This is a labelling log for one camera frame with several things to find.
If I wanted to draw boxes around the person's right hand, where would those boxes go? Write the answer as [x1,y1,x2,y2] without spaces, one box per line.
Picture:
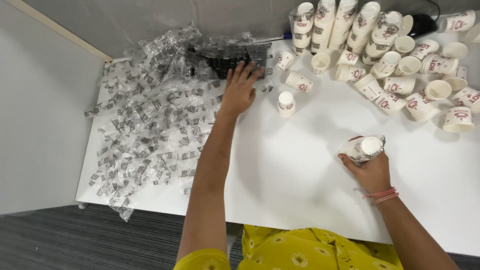
[338,136,393,196]

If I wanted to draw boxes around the person's left hand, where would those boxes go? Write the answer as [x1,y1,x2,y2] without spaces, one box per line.
[219,61,265,118]

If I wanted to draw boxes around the short paper cup stack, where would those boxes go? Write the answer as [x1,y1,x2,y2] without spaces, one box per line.
[340,135,387,163]

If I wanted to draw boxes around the black keyboard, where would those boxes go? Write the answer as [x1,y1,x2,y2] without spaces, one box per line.
[193,43,272,80]

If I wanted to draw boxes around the single upturned white cup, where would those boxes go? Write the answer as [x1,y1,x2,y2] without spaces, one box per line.
[277,91,296,119]

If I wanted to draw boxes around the blue pen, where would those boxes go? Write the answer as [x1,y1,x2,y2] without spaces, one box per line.
[259,32,293,43]

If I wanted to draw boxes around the tall wrapped paper cup stack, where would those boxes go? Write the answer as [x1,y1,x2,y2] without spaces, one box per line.
[310,0,337,54]
[328,0,359,52]
[345,1,382,56]
[361,10,404,66]
[289,2,316,57]

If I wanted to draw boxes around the heap of clear printed wrappers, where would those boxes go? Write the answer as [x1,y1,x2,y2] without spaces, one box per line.
[84,22,272,222]

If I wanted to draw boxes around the scattered loose paper cups group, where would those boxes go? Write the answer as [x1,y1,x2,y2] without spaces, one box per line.
[274,9,480,134]

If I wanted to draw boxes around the yellow floral garment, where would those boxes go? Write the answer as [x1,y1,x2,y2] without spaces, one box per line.
[173,224,404,270]

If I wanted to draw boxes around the black computer mouse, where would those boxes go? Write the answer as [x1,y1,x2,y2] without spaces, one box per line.
[407,13,439,39]

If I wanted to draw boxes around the pink thread bracelet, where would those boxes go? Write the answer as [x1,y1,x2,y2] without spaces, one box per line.
[362,187,400,205]

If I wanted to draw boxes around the black mouse cable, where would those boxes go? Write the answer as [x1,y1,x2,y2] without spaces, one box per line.
[427,0,442,19]

